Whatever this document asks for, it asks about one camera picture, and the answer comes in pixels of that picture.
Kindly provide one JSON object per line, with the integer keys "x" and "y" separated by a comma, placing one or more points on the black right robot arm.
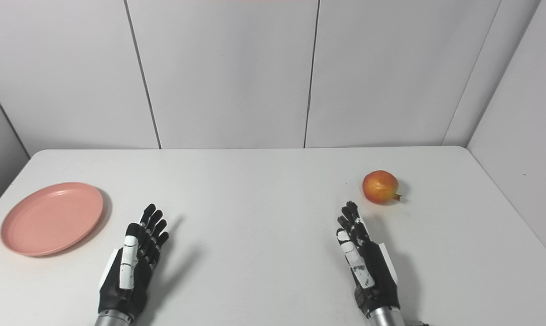
{"x": 387, "y": 318}

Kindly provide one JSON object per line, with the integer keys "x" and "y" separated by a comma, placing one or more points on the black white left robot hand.
{"x": 135, "y": 276}

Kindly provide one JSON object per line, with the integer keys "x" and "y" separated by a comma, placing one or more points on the pink round plate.
{"x": 51, "y": 219}

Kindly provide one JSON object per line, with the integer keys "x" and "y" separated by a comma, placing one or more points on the red orange pomegranate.
{"x": 380, "y": 186}

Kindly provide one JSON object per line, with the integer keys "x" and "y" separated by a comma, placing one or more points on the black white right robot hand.
{"x": 375, "y": 276}

